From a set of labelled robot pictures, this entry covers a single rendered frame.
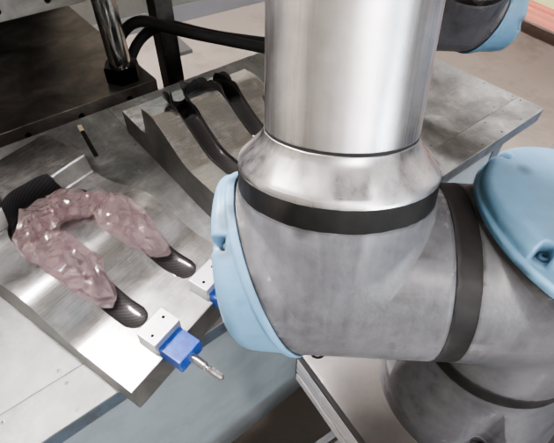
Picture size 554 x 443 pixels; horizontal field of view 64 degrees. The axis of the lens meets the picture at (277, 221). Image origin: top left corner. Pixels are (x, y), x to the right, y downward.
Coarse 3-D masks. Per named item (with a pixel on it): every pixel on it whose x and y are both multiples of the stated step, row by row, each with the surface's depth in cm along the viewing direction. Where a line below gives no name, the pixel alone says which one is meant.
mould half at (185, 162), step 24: (240, 72) 100; (192, 96) 93; (216, 96) 94; (144, 120) 92; (168, 120) 88; (216, 120) 91; (144, 144) 100; (168, 144) 87; (192, 144) 88; (240, 144) 90; (168, 168) 94; (192, 168) 85; (216, 168) 85; (192, 192) 89
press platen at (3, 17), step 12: (0, 0) 102; (12, 0) 103; (24, 0) 104; (36, 0) 106; (48, 0) 109; (60, 0) 109; (72, 0) 111; (84, 0) 113; (0, 12) 103; (12, 12) 104; (24, 12) 106; (36, 12) 108
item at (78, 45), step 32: (0, 32) 147; (32, 32) 147; (64, 32) 147; (96, 32) 147; (0, 64) 132; (32, 64) 132; (64, 64) 132; (96, 64) 132; (0, 96) 120; (32, 96) 120; (64, 96) 121; (96, 96) 121; (128, 96) 125; (0, 128) 110; (32, 128) 113
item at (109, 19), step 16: (96, 0) 109; (112, 0) 110; (96, 16) 112; (112, 16) 112; (112, 32) 115; (112, 48) 118; (112, 64) 121; (128, 64) 123; (112, 80) 124; (128, 80) 124
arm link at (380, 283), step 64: (320, 0) 18; (384, 0) 18; (320, 64) 19; (384, 64) 19; (320, 128) 21; (384, 128) 21; (256, 192) 23; (320, 192) 21; (384, 192) 21; (256, 256) 24; (320, 256) 22; (384, 256) 23; (448, 256) 24; (256, 320) 25; (320, 320) 24; (384, 320) 24; (448, 320) 24
